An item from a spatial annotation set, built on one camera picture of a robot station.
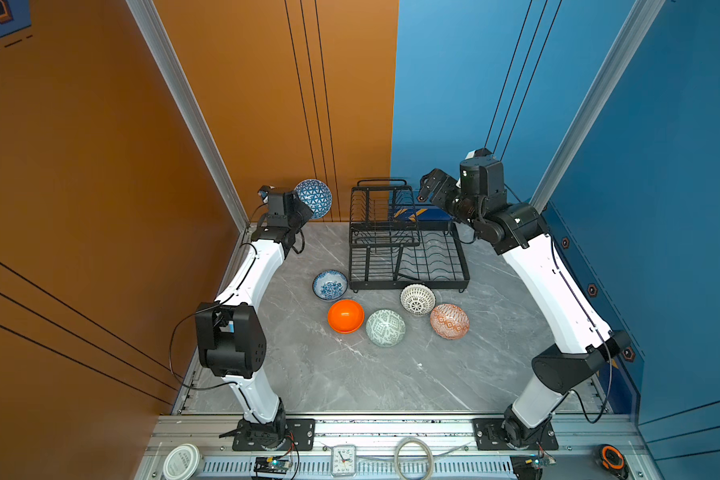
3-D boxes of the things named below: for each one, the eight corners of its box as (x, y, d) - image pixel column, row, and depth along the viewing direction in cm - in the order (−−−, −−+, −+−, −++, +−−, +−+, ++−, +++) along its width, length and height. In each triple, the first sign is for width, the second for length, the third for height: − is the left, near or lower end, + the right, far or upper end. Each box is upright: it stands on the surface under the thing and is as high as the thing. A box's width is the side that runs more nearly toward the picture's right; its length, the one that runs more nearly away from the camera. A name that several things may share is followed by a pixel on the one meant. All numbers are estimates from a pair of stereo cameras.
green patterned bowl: (366, 347, 89) (366, 341, 86) (366, 316, 96) (366, 309, 92) (405, 347, 89) (406, 341, 86) (402, 316, 96) (404, 309, 92)
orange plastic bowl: (328, 336, 92) (326, 329, 88) (331, 307, 98) (329, 299, 94) (364, 336, 92) (363, 329, 88) (364, 307, 98) (364, 299, 94)
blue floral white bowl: (312, 300, 99) (310, 294, 96) (316, 276, 106) (314, 269, 103) (347, 300, 99) (346, 294, 96) (348, 276, 106) (348, 269, 103)
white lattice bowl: (401, 315, 96) (402, 308, 92) (399, 290, 102) (400, 283, 98) (434, 315, 96) (437, 308, 92) (431, 290, 102) (433, 283, 98)
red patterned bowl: (432, 341, 91) (435, 334, 88) (428, 311, 98) (430, 304, 94) (468, 341, 91) (472, 334, 87) (461, 311, 98) (465, 304, 94)
